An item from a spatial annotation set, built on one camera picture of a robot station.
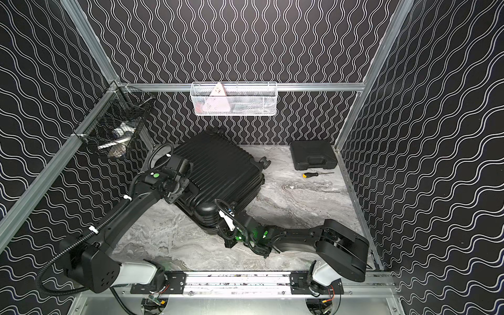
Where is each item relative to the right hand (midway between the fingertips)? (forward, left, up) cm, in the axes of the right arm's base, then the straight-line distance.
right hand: (218, 232), depth 78 cm
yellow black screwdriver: (+36, -46, -8) cm, 59 cm away
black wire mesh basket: (+43, +54, +19) cm, 71 cm away
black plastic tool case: (+44, -46, -1) cm, 64 cm away
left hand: (+17, +15, +12) cm, 25 cm away
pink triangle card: (+50, +3, +28) cm, 57 cm away
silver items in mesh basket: (+35, +43, +21) cm, 59 cm away
